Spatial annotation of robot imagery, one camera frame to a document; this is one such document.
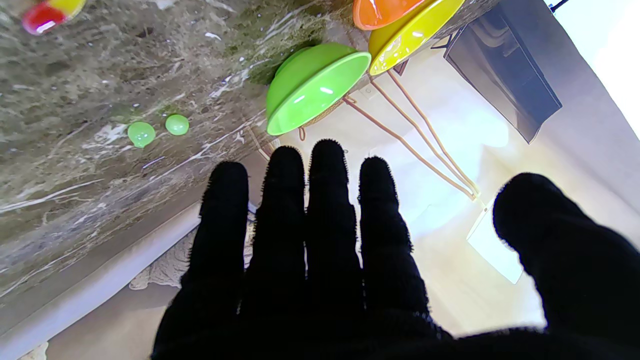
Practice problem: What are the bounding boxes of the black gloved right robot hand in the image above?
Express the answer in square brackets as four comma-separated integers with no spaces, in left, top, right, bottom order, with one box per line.
[150,139,640,360]

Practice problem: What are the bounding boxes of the red and yellow candy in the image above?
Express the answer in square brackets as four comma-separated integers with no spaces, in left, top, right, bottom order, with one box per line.
[21,0,87,36]

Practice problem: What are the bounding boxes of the green plastic bowl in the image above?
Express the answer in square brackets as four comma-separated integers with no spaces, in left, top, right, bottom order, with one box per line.
[265,42,373,137]

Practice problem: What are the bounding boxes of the round green candy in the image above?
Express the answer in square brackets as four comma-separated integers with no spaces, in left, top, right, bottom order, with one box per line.
[127,121,156,149]
[165,114,190,136]

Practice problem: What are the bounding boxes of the beige sofa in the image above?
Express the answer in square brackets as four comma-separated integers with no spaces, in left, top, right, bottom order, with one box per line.
[0,200,261,360]

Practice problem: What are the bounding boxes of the yellow plastic bowl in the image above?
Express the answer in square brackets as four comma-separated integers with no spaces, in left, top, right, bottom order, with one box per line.
[368,0,466,77]

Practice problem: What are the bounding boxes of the black flat television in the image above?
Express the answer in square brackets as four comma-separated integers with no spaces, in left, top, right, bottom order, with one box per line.
[444,0,563,145]

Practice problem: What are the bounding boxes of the orange plastic bowl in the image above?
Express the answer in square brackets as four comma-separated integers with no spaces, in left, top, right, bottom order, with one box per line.
[352,0,426,31]

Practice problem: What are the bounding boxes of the brown wire basket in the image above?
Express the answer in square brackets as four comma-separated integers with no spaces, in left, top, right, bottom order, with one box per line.
[299,97,358,142]

